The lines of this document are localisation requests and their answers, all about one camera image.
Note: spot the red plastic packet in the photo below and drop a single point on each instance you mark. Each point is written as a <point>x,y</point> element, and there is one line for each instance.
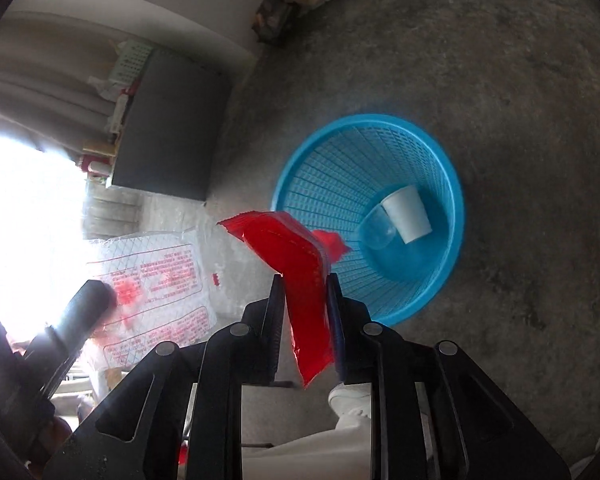
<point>290,260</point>

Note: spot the clear red-printed plastic bag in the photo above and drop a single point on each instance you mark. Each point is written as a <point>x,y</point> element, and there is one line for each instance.
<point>165,270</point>

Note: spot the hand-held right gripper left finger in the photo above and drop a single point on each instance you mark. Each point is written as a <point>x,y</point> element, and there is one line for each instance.
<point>275,320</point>

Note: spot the blue mesh plastic basket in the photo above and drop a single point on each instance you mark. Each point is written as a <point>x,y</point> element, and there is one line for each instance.
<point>330,170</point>

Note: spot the cream flat box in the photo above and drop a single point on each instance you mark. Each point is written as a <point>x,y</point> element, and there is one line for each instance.
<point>100,146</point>

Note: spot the brown printed box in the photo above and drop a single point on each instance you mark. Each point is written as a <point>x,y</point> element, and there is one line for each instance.
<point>275,17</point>

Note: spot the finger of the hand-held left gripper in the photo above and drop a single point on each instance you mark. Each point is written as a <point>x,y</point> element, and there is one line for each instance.
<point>80,320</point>

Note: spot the white paper cup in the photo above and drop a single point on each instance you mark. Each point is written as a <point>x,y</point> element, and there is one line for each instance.
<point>405,212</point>

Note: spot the beige curtain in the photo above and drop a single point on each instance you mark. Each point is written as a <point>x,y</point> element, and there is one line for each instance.
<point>40,60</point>

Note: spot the green perforated plastic tray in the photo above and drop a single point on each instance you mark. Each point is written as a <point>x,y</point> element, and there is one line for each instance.
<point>132,60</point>

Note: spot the clear plastic cup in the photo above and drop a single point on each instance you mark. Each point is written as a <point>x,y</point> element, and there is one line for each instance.
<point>375,232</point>

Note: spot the person's white shoe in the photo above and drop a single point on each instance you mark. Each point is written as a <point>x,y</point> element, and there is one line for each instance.
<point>350,397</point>

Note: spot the dark grey cabinet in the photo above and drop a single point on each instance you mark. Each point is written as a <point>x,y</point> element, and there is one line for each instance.
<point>175,125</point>

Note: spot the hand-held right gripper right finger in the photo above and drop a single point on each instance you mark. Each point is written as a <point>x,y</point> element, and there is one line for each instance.
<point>336,320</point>

